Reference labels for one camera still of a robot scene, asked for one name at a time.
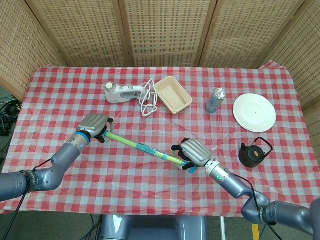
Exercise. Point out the beige plastic food container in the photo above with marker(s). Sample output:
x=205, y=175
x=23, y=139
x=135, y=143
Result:
x=172, y=96

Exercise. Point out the tall light blue drink can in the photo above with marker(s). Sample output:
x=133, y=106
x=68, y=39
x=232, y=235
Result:
x=213, y=102

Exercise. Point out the white round plate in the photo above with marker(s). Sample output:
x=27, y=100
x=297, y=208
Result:
x=253, y=112

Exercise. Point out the grey robot torso base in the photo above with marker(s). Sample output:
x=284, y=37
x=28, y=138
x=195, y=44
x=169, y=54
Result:
x=150, y=227

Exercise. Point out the red white checkered tablecloth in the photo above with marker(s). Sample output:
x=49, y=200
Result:
x=130, y=190

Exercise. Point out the white handheld steamer appliance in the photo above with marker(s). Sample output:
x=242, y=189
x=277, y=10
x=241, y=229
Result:
x=113, y=96

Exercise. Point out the clear tube with blue beads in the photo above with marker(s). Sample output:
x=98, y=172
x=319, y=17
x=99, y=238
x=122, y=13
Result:
x=165, y=156

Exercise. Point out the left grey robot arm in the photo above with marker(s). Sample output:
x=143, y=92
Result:
x=50, y=175

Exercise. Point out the white table leg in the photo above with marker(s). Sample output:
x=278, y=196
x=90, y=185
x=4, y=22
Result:
x=221, y=228

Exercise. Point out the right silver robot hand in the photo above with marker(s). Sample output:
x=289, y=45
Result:
x=196, y=152

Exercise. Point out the woven folding screen wooden frame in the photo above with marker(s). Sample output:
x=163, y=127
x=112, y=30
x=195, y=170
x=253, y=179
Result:
x=165, y=30

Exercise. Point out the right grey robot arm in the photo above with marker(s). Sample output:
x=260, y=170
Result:
x=280, y=212

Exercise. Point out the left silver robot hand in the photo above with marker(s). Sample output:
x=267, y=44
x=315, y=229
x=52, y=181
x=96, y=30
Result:
x=93, y=123

